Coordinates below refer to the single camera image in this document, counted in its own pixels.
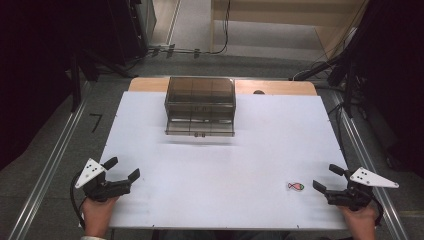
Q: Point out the person's right hand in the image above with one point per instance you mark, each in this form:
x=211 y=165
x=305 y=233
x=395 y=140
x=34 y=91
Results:
x=360 y=221

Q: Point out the person's left hand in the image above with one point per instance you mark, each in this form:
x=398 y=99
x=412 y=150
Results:
x=98 y=216

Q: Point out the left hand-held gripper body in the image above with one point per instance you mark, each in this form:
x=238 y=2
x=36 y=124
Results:
x=100 y=188

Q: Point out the black stand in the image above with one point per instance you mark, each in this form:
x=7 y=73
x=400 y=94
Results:
x=346 y=76
x=76 y=83

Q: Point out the floor power strip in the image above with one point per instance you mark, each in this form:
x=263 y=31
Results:
x=173 y=50

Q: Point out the black curtain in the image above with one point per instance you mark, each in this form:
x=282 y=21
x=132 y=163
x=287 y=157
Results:
x=36 y=66
x=393 y=83

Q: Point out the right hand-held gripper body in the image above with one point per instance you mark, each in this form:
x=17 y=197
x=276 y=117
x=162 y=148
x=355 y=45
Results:
x=358 y=191

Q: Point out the white sleeve cuff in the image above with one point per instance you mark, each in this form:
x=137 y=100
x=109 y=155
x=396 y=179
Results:
x=93 y=238

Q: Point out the transparent brown drawer box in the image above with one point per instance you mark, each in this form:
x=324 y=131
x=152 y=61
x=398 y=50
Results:
x=200 y=106

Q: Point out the pink and green fish sticker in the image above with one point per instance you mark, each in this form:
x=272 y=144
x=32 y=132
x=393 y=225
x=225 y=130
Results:
x=296 y=186

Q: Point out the metal floor rail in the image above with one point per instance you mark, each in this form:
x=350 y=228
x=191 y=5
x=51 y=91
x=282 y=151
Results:
x=370 y=166
x=46 y=173

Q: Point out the white table cover board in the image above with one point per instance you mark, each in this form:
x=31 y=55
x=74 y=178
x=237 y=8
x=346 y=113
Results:
x=216 y=173

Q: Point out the light wooden cabinet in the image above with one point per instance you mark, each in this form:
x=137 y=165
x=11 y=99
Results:
x=286 y=20

